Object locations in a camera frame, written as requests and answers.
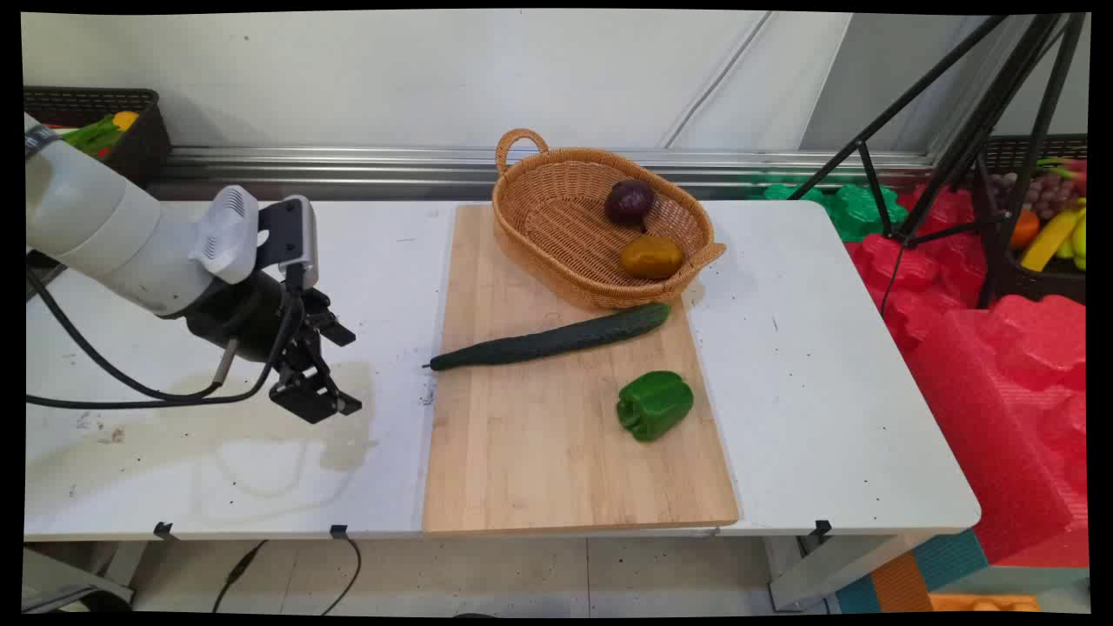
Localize metal wall rail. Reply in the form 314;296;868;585
143;145;938;202

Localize grey table leg frame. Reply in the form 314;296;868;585
22;541;147;614

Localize yellow green toy fruit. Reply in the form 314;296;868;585
1056;213;1089;271

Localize woven wicker basket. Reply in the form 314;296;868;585
491;129;727;310

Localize thick black gripper cable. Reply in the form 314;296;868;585
26;268;241;401

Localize orange toy fruit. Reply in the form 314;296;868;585
1009;209;1043;252

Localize yellow brown mango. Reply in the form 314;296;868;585
619;235;685;281

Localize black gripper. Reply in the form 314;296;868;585
184;271;363;425

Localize dark purple onion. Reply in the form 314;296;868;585
604;179;658;234

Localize black basket with fruit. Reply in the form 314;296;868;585
977;134;1089;306

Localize orange foam piece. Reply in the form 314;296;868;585
927;594;1043;613

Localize green foam padding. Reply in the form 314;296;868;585
746;178;910;243

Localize teal and orange floor mat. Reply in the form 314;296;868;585
833;529;992;615

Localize white table leg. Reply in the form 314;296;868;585
763;532;927;611

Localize yellow toy banana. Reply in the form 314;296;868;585
1019;200;1088;273

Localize thin black floor cable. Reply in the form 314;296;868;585
320;532;363;616

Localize green leafy toy vegetable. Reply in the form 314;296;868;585
61;117;123;158

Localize black camera tripod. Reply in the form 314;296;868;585
787;13;1088;310

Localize red foam padding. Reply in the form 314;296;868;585
845;183;1090;568

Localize long dark green cucumber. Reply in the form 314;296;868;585
423;302;672;373

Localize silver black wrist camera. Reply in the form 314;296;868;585
257;196;320;293

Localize wooden cutting board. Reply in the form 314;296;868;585
421;203;740;536

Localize green bell pepper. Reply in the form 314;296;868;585
616;370;695;443

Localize purple toy grapes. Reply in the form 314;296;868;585
990;172;1076;220

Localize black floor cable with plug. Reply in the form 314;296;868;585
212;539;269;615

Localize black basket with vegetables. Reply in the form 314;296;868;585
24;87;172;189

